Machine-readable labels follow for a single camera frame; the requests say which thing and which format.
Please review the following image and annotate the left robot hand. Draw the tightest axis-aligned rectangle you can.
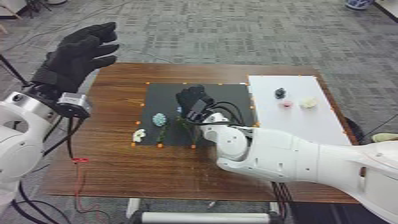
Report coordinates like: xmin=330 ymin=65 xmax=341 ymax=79
xmin=28 ymin=21 xmax=121 ymax=94

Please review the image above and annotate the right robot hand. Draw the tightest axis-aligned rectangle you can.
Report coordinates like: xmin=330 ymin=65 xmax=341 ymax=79
xmin=174 ymin=84 xmax=211 ymax=115

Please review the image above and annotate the dark mat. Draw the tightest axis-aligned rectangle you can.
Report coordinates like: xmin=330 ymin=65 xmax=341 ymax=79
xmin=129 ymin=82 xmax=259 ymax=147

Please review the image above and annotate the light blue flower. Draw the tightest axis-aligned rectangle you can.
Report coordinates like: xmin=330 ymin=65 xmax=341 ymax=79
xmin=151 ymin=112 xmax=170 ymax=145

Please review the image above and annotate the green sprig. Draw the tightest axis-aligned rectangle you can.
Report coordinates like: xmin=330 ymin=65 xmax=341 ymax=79
xmin=174 ymin=115 xmax=199 ymax=146

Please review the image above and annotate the white flower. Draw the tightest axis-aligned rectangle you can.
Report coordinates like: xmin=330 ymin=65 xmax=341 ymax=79
xmin=131 ymin=128 xmax=147 ymax=143

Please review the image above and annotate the white sheet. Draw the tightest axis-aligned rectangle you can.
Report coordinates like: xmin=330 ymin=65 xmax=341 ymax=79
xmin=245 ymin=74 xmax=359 ymax=147

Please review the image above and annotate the cream flower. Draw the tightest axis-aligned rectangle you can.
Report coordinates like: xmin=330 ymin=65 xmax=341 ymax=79
xmin=298 ymin=96 xmax=320 ymax=110

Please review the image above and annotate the white table leg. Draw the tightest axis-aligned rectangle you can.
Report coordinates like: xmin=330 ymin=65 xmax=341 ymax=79
xmin=124 ymin=198 xmax=144 ymax=218

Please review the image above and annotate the pale grey bar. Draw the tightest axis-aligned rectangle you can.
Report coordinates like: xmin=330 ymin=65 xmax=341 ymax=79
xmin=140 ymin=212 xmax=272 ymax=224

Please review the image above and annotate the blue and white vase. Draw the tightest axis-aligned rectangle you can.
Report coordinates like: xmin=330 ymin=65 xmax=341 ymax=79
xmin=344 ymin=0 xmax=376 ymax=11

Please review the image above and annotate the black cable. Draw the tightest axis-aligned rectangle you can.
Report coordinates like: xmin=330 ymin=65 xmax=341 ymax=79
xmin=41 ymin=114 xmax=83 ymax=161
xmin=206 ymin=100 xmax=249 ymax=128

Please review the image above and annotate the thin red cable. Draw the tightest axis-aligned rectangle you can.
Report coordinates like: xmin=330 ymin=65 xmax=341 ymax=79
xmin=73 ymin=162 xmax=113 ymax=216

